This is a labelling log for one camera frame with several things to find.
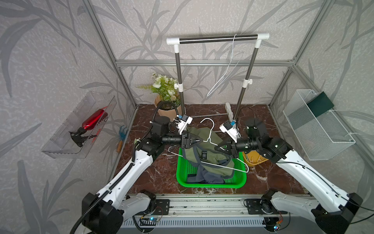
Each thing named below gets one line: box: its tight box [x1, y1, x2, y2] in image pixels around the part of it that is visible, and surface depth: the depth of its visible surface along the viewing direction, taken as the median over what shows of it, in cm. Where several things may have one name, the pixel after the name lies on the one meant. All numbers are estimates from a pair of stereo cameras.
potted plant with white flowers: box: [134, 72, 182, 119], surface depth 93 cm
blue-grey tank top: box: [187, 162, 235, 185], surface depth 80 cm
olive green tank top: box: [183, 126, 235, 177], surface depth 72 cm
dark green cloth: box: [306, 91, 335, 118], surface depth 73 cm
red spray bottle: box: [68, 109, 109, 148], surface depth 65 cm
